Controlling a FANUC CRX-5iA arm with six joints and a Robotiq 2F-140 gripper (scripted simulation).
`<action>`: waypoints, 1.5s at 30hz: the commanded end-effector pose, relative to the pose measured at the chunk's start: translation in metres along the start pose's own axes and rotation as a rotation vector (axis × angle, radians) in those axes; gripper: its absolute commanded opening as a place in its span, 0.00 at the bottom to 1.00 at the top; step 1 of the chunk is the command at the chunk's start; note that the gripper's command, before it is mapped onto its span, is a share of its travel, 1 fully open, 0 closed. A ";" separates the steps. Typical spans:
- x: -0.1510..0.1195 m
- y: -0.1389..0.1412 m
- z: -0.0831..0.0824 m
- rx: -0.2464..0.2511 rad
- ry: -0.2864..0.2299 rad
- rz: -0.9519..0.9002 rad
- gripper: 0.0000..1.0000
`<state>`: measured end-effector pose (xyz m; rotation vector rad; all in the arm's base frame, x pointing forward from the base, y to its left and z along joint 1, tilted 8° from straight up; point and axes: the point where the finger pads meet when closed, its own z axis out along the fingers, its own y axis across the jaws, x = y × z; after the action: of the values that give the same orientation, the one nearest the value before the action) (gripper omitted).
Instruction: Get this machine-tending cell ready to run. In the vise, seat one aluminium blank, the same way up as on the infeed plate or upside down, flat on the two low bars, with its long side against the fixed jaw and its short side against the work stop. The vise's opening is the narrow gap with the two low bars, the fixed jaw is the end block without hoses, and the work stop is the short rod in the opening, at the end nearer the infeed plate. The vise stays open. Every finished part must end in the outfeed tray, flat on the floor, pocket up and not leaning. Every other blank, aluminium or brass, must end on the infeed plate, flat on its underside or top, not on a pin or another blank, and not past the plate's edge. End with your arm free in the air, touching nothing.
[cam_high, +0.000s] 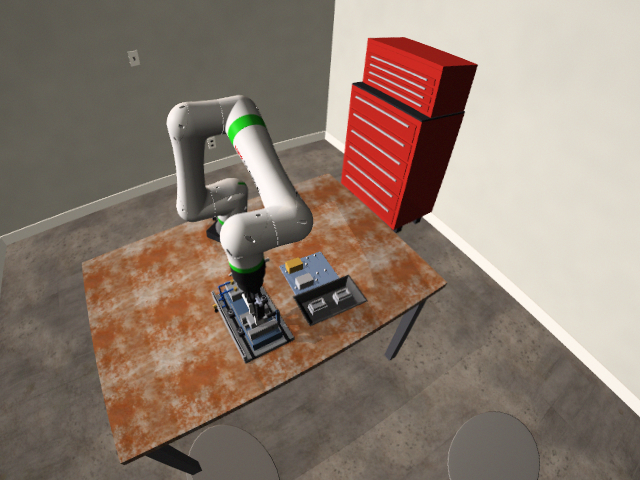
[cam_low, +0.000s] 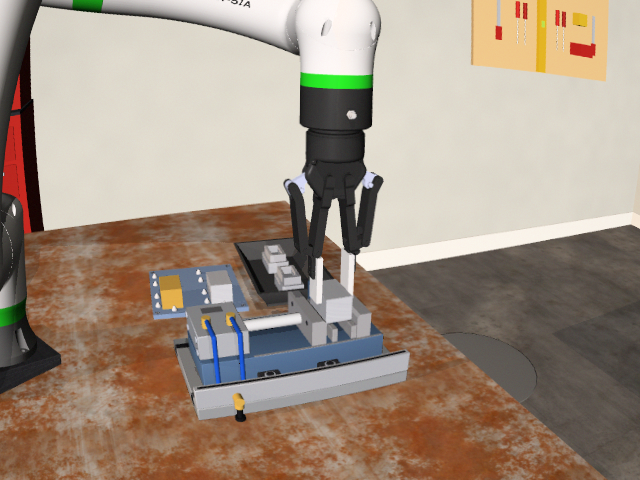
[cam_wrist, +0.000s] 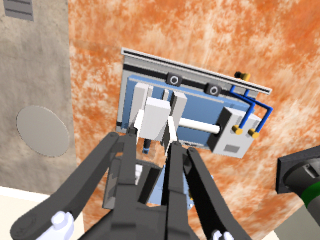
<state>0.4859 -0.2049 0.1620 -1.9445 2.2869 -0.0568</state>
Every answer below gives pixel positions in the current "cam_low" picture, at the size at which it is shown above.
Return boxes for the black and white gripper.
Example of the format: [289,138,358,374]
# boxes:
[283,129,384,304]

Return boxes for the grey flat bar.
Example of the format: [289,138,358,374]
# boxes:
[327,323,338,342]

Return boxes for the orange-yellow rectangular block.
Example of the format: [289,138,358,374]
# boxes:
[159,275,184,309]

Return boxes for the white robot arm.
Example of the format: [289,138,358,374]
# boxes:
[0,0,381,367]

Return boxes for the grey metal bar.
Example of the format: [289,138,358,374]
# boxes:
[337,319,357,339]

